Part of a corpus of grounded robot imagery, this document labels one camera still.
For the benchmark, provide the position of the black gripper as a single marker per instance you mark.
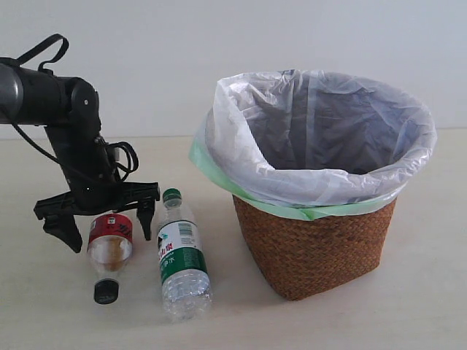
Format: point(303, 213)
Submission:
point(96, 173)

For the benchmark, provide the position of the red label clear bottle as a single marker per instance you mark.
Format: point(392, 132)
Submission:
point(110, 246)

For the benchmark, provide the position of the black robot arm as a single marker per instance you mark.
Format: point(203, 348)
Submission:
point(59, 117)

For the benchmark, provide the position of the woven brown waste basket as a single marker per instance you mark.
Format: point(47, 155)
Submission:
point(303, 258)

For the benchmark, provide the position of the green label water bottle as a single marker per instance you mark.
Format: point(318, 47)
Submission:
point(185, 283)

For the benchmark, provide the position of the white and green bin liner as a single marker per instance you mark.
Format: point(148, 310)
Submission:
point(311, 144)

